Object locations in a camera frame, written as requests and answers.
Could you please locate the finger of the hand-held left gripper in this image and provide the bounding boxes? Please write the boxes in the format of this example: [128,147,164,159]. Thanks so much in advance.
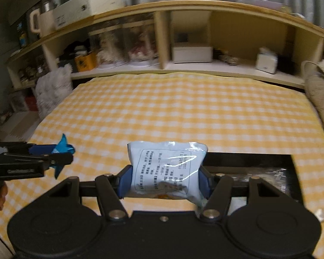
[0,153,74,168]
[0,141,58,156]

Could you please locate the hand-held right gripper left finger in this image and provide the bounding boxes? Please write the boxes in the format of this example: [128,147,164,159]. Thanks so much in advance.
[47,164,133,222]

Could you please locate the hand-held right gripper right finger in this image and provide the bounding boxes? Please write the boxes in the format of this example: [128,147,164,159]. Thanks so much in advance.
[199,165,284,223]

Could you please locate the dark blue foil packet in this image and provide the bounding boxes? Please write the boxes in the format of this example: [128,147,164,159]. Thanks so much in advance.
[53,133,76,180]

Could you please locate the light blue printed packet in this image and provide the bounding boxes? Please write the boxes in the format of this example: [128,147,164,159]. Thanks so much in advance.
[127,140,209,209]

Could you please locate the black box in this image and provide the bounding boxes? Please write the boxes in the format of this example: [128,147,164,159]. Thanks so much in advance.
[202,152,306,206]

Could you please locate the silver foil packet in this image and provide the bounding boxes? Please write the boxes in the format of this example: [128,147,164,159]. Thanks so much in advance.
[248,167,294,195]

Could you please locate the person's left hand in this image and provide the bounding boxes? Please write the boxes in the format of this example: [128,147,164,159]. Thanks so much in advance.
[0,181,9,211]

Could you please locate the red box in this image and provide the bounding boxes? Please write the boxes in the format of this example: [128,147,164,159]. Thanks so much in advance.
[24,95,40,112]

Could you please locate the white fluffy pillow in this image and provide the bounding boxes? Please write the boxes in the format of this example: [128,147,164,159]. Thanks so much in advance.
[35,64,74,120]

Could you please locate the row of small jars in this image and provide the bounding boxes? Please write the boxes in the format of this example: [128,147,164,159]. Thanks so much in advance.
[17,64,48,83]

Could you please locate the yellow checked blanket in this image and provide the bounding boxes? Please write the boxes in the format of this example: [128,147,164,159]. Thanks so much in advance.
[0,71,324,259]

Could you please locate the yellow box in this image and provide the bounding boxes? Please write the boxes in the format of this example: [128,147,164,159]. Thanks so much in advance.
[74,52,98,72]

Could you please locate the dark plush toy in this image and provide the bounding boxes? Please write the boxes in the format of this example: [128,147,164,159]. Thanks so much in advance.
[59,41,94,60]

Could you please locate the blue can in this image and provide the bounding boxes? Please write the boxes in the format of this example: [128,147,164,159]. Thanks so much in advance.
[16,21,29,48]

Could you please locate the clear doll display case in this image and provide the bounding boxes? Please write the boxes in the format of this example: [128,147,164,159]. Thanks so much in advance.
[89,22,125,70]
[123,18,160,67]

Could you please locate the small trinket pile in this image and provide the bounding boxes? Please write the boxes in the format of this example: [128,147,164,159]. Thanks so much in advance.
[217,51,240,66]

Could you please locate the white flat box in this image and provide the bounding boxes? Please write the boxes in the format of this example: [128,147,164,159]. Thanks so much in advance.
[171,43,214,63]

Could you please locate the small white box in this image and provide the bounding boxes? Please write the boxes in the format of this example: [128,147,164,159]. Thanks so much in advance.
[256,47,279,74]

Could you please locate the beige cushion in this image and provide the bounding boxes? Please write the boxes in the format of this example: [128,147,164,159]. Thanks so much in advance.
[304,59,324,155]

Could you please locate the wooden headboard shelf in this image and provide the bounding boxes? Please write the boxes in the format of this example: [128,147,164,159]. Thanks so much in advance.
[5,0,324,90]

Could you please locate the large cream box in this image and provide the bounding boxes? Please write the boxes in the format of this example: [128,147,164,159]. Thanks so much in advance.
[52,0,126,31]

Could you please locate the white mug with handle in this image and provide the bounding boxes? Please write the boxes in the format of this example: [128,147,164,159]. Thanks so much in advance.
[29,8,55,37]

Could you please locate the white cable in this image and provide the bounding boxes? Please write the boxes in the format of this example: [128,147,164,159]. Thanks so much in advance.
[301,60,323,74]

